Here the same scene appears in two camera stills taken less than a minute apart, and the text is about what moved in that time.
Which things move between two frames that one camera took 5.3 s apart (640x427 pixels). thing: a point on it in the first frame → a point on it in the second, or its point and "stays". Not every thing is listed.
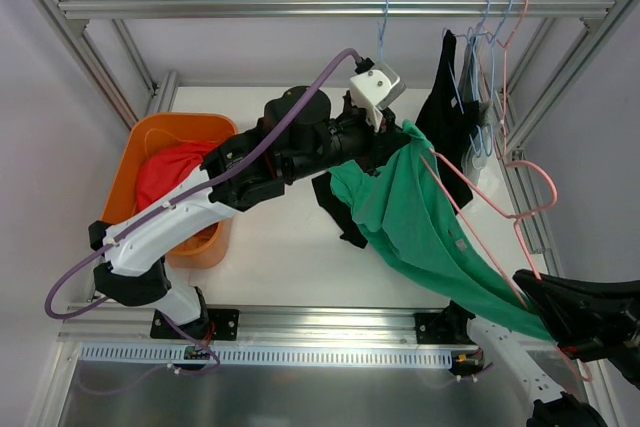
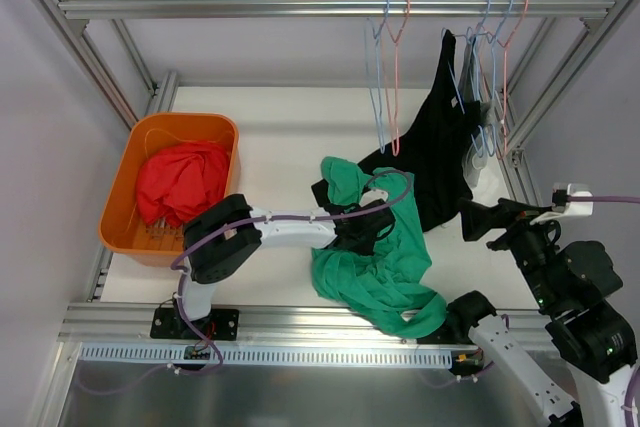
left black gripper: x=382 y=136 → x=358 y=229
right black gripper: x=584 y=315 → x=507 y=226
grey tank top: x=479 y=139 stays
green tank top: x=402 y=210 → x=389 y=287
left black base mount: x=224 y=324 stays
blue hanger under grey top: x=491 y=45 stays
